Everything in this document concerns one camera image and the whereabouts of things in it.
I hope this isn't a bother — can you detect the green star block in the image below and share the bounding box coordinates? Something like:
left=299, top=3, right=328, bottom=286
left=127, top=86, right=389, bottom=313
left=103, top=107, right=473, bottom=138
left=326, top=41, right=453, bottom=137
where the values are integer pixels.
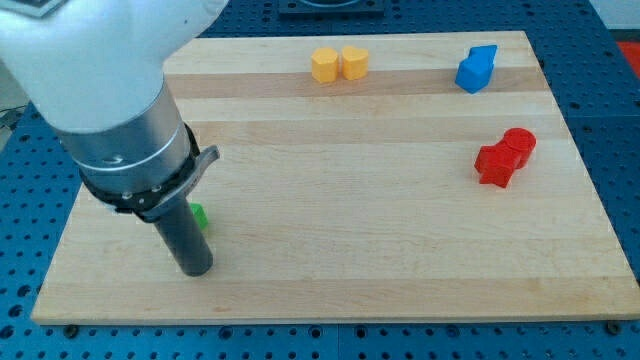
left=190, top=203, right=209, bottom=230

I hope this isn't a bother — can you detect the yellow hexagon block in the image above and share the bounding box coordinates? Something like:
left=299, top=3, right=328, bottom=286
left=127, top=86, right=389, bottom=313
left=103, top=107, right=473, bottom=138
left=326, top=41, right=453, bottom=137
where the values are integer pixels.
left=311, top=47, right=339, bottom=83

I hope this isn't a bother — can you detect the light wooden board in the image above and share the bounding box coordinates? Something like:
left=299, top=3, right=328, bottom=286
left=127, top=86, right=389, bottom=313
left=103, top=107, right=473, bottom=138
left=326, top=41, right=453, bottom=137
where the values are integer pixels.
left=32, top=31, right=639, bottom=325

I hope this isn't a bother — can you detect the yellow heart block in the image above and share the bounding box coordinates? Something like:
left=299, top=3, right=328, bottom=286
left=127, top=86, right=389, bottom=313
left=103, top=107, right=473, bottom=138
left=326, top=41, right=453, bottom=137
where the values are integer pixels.
left=342, top=46, right=369, bottom=80

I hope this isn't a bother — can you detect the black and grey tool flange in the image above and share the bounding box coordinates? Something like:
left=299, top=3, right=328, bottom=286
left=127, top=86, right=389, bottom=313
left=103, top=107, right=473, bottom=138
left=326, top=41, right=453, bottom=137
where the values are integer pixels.
left=81, top=124, right=220, bottom=223

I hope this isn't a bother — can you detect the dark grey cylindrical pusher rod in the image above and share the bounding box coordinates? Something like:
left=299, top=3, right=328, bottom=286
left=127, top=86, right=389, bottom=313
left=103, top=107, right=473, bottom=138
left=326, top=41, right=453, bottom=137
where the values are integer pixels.
left=154, top=197, right=214, bottom=277

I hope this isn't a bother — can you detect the blue block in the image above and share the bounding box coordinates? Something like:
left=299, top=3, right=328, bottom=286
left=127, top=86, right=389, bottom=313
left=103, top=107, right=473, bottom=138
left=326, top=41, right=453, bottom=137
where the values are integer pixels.
left=455, top=45, right=498, bottom=94

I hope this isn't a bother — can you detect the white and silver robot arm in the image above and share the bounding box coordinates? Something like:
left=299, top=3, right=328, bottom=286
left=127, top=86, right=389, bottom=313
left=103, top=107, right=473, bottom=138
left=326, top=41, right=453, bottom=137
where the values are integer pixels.
left=1, top=0, right=225, bottom=276

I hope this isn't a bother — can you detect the red cylinder block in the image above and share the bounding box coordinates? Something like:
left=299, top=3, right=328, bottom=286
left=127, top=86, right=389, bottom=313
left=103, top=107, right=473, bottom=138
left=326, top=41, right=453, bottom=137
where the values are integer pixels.
left=503, top=128, right=537, bottom=169

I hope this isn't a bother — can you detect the red star block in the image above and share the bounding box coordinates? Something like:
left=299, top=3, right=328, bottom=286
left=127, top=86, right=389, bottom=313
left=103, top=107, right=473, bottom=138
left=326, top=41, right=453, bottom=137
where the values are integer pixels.
left=474, top=143, right=522, bottom=188

